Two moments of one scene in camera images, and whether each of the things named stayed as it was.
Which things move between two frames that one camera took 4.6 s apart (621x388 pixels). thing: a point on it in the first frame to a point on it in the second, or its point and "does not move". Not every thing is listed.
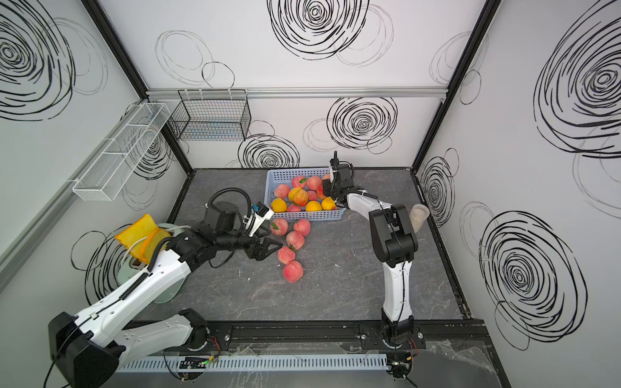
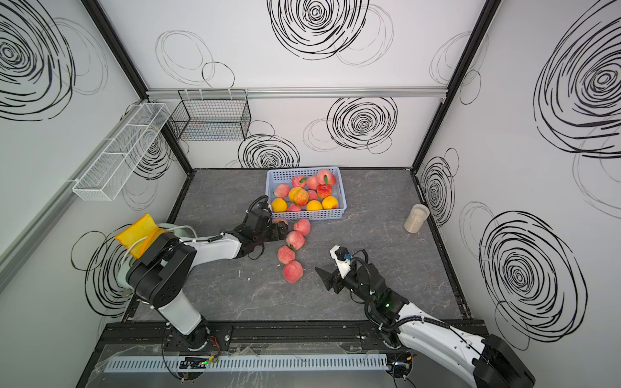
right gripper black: x=327 y=187 to x=330 y=280
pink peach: x=314 y=183 does not move
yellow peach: x=278 y=205 does not move
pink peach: x=285 y=255 does not move
